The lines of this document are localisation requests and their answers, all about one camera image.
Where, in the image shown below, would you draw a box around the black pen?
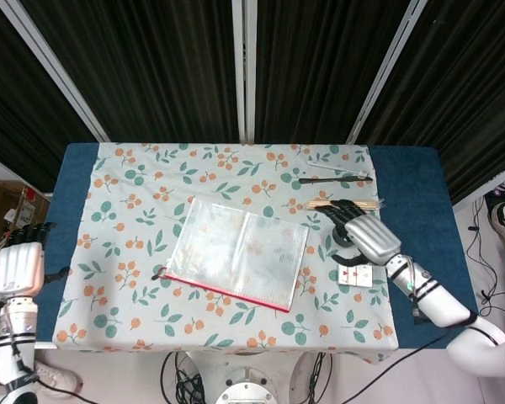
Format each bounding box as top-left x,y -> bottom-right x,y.
298,175 -> 375,185

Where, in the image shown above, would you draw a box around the white packaged toothbrush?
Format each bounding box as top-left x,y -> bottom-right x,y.
306,159 -> 371,178

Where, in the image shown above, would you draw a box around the wooden sticks bundle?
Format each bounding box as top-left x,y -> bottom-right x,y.
306,199 -> 385,211

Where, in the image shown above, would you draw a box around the clear zip bag red edge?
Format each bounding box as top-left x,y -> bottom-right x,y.
151,196 -> 312,315

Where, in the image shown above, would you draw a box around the white fruit-print tablecloth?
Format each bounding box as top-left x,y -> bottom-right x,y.
50,141 -> 401,365

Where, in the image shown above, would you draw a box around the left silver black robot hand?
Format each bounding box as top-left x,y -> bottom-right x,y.
0,221 -> 71,298

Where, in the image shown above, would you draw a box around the white shoe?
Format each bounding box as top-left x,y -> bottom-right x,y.
32,360 -> 84,400

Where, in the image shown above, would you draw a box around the black floor cables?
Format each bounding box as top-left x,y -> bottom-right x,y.
465,196 -> 505,317

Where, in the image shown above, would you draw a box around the blue table cover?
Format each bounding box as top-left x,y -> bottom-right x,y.
33,141 -> 481,350

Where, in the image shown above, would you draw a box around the brown cardboard box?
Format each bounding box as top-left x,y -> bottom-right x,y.
0,179 -> 51,256

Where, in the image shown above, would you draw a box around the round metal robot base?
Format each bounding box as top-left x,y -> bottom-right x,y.
212,364 -> 281,404

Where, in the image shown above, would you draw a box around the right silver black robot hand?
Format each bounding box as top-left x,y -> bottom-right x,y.
322,199 -> 403,268

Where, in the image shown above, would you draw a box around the black cable bundle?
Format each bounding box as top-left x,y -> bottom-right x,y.
159,350 -> 208,404

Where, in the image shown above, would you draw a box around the white frame post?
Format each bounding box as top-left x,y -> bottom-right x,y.
0,0 -> 111,144
346,0 -> 433,145
231,0 -> 258,145

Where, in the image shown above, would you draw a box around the black plastic cup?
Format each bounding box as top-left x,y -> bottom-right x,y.
329,228 -> 355,249

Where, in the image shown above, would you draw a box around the black pleated curtain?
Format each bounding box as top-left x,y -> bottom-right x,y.
0,0 -> 505,207

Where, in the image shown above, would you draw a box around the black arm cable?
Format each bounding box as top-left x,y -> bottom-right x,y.
336,334 -> 452,404

